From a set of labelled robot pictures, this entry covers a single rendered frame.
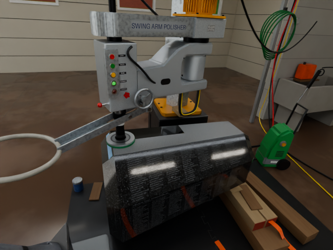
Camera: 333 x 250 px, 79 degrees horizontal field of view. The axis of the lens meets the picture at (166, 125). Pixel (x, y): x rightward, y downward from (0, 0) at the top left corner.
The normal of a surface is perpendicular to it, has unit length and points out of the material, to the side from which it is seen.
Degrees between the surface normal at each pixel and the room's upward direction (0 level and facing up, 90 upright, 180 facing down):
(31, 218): 0
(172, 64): 90
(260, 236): 0
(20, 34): 90
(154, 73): 90
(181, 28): 90
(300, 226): 0
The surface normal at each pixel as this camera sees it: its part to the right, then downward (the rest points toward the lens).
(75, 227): 0.05, -0.88
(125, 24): 0.56, 0.41
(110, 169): -0.48, -0.14
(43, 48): 0.34, 0.46
